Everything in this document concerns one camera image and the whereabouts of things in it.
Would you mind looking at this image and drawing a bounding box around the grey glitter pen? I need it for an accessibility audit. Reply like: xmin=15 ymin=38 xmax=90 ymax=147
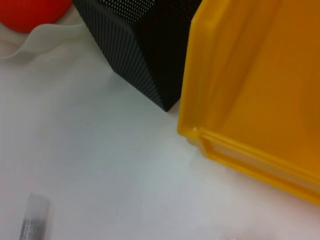
xmin=14 ymin=192 xmax=51 ymax=240

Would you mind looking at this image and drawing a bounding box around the green glass fruit bowl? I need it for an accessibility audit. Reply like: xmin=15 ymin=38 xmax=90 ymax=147
xmin=0 ymin=23 xmax=87 ymax=61

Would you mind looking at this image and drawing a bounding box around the black mesh pen holder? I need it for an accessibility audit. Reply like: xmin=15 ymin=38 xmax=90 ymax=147
xmin=72 ymin=0 xmax=203 ymax=113

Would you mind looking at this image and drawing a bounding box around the yellow plastic storage bin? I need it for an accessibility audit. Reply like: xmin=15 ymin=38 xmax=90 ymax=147
xmin=176 ymin=0 xmax=320 ymax=206

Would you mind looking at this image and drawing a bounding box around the red tomato-shaped object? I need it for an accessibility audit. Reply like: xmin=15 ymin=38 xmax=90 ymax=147
xmin=0 ymin=0 xmax=73 ymax=33

